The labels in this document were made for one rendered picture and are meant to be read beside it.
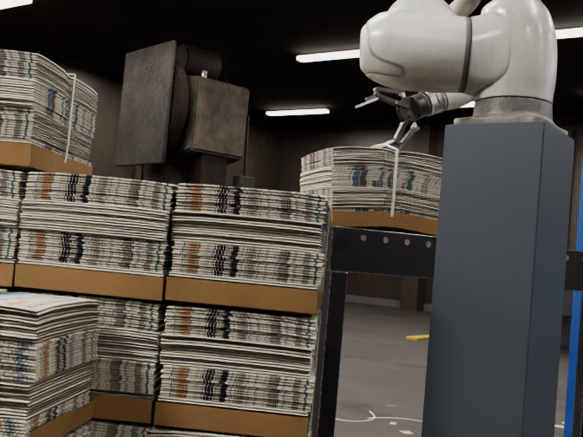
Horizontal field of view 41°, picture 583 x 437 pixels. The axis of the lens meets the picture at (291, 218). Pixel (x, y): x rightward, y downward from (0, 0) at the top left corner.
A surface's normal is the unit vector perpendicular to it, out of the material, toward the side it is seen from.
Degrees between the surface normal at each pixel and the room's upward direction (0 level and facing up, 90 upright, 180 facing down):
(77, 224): 90
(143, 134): 90
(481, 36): 82
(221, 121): 92
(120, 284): 91
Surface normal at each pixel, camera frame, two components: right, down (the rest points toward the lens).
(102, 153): 0.81, 0.04
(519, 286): -0.58, -0.09
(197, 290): -0.07, -0.04
